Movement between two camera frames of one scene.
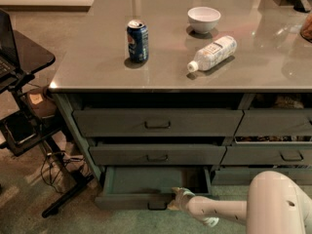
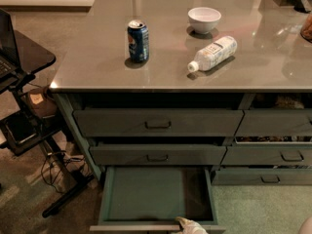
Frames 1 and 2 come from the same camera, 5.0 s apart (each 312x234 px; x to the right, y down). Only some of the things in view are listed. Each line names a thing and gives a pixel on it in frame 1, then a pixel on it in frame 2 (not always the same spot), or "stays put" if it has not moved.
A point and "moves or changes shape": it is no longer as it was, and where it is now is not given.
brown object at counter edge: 306,28 stays put
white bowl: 203,19 stays put
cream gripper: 191,204 -> 191,226
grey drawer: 149,187 moves or changes shape
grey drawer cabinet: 164,80 stays put
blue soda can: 137,38 stays put
